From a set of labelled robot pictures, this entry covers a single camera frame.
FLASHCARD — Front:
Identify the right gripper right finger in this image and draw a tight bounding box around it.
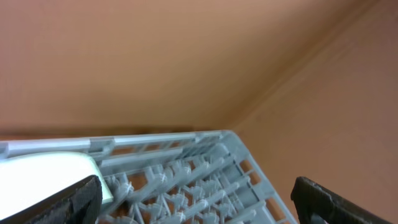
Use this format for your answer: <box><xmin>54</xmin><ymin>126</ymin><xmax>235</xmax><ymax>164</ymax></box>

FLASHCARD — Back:
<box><xmin>290</xmin><ymin>177</ymin><xmax>391</xmax><ymax>224</ymax></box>

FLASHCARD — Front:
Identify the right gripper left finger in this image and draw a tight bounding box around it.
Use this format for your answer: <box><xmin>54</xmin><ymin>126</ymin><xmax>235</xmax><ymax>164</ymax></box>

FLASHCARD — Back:
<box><xmin>1</xmin><ymin>175</ymin><xmax>103</xmax><ymax>224</ymax></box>

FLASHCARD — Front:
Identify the light blue plate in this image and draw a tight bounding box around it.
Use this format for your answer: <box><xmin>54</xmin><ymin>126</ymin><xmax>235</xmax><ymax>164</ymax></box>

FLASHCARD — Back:
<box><xmin>1</xmin><ymin>152</ymin><xmax>114</xmax><ymax>220</ymax></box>

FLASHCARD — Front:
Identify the grey dishwasher rack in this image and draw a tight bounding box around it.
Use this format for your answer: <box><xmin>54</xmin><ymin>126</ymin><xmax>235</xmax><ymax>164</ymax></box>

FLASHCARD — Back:
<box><xmin>1</xmin><ymin>131</ymin><xmax>295</xmax><ymax>223</ymax></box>

